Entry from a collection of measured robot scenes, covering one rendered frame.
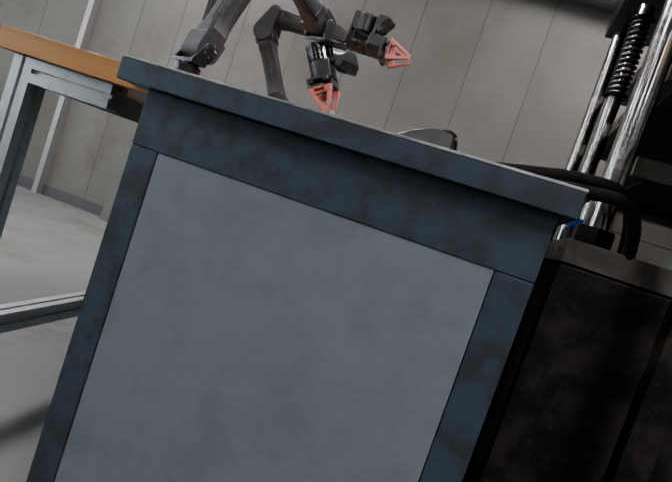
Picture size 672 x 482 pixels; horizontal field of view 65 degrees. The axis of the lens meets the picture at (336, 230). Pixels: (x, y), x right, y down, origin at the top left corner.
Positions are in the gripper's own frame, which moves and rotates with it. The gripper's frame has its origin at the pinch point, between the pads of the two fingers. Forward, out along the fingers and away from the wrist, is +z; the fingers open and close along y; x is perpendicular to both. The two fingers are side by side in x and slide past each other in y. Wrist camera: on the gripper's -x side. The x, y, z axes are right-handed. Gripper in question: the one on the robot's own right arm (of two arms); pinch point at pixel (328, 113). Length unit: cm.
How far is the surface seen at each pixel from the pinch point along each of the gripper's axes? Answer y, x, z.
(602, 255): -1, -59, 52
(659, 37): 5, -84, 3
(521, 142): 218, -66, -14
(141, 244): -69, 16, 33
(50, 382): -28, 81, 57
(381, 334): -69, -18, 53
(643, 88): 4, -77, 15
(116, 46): 190, 198, -153
